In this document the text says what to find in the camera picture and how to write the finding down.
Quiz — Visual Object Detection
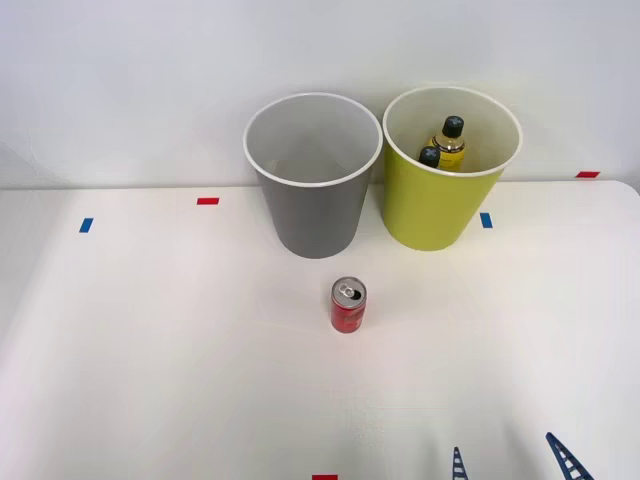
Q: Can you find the grey plastic waste bin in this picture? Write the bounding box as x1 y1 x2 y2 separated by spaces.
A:
242 91 384 260

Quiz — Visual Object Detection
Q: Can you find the yellow-green plastic waste bin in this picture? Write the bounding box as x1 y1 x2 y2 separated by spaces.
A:
382 85 525 253

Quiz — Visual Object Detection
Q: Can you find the red drink can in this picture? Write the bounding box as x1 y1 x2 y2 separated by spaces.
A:
330 276 368 335

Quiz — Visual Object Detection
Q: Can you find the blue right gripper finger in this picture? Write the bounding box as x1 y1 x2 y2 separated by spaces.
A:
544 431 597 480
451 446 471 480

